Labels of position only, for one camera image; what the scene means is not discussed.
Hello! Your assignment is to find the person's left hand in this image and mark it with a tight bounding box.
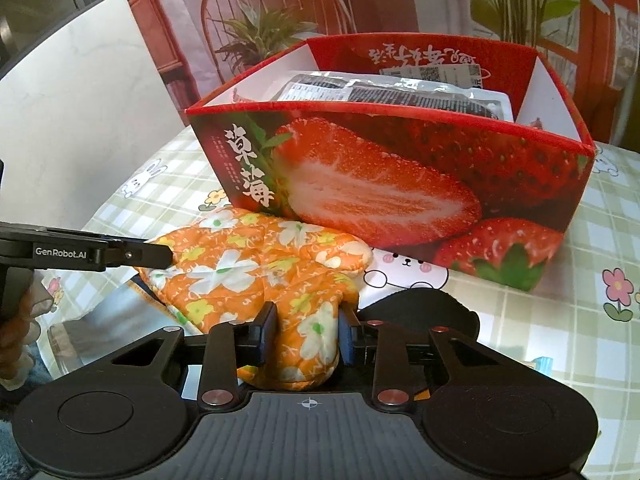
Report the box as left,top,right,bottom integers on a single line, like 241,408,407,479
0,284,55,392

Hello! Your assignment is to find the orange floral oven mitt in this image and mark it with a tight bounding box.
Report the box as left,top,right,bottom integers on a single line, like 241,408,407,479
135,207,375,391

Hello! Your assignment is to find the black silver-edged packet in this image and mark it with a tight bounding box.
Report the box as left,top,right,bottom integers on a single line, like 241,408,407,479
272,69,516,122

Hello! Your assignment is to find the checked bunny print tablecloth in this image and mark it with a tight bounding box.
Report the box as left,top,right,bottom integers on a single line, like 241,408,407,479
30,125,640,461

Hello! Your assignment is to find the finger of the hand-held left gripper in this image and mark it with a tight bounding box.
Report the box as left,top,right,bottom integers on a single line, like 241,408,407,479
105,239,177,271

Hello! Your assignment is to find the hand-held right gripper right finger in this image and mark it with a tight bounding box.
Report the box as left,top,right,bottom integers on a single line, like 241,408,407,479
336,305,479,410

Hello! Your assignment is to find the clear plastic bag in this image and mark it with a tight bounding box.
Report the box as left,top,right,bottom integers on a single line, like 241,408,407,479
47,277,206,376

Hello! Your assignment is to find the light blue cloth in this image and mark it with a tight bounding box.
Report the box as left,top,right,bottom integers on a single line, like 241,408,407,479
522,355,556,376

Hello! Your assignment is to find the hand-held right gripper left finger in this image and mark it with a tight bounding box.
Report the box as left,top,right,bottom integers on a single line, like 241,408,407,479
109,301,279,411

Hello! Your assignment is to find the red strawberry print cardboard box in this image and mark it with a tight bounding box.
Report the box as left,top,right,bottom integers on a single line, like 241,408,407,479
185,34,596,292

